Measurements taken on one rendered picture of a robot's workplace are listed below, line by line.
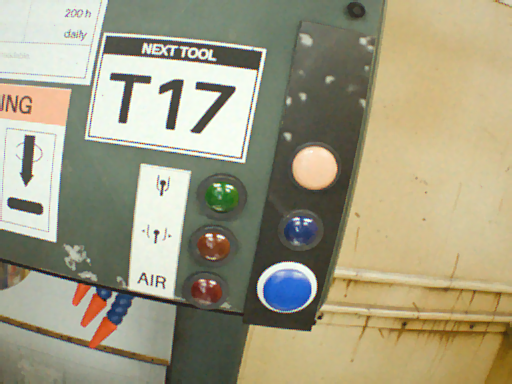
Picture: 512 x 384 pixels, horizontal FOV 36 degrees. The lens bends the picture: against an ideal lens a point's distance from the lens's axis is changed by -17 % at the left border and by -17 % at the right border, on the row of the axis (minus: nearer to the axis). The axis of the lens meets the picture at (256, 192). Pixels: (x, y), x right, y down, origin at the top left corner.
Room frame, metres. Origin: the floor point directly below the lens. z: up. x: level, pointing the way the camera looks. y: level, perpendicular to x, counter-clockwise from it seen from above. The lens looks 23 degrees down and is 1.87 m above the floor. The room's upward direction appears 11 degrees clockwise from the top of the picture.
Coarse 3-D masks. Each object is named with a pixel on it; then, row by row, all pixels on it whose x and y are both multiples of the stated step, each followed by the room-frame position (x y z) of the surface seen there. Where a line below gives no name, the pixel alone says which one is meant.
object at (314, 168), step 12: (300, 156) 0.48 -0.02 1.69; (312, 156) 0.48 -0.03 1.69; (324, 156) 0.48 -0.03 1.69; (300, 168) 0.48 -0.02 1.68; (312, 168) 0.48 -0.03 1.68; (324, 168) 0.48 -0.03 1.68; (336, 168) 0.49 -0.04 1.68; (300, 180) 0.48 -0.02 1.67; (312, 180) 0.48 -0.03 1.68; (324, 180) 0.48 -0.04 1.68
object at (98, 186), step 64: (128, 0) 0.48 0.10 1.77; (192, 0) 0.49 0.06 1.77; (256, 0) 0.49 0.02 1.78; (320, 0) 0.49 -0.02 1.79; (384, 0) 0.50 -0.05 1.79; (256, 128) 0.49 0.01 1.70; (64, 192) 0.48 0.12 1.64; (128, 192) 0.48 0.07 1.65; (192, 192) 0.49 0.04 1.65; (256, 192) 0.49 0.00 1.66; (0, 256) 0.48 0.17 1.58; (64, 256) 0.48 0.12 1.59; (128, 256) 0.48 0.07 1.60; (192, 256) 0.49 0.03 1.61
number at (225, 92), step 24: (168, 72) 0.48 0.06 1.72; (192, 72) 0.48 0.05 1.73; (168, 96) 0.48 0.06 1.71; (192, 96) 0.48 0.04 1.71; (216, 96) 0.49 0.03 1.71; (240, 96) 0.49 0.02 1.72; (168, 120) 0.48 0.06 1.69; (192, 120) 0.48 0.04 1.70; (216, 120) 0.49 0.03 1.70; (216, 144) 0.49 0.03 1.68
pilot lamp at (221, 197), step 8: (216, 184) 0.48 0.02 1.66; (224, 184) 0.48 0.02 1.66; (208, 192) 0.48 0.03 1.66; (216, 192) 0.48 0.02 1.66; (224, 192) 0.48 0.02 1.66; (232, 192) 0.48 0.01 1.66; (208, 200) 0.48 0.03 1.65; (216, 200) 0.48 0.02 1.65; (224, 200) 0.48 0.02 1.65; (232, 200) 0.48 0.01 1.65; (216, 208) 0.48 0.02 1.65; (224, 208) 0.48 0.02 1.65; (232, 208) 0.48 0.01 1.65
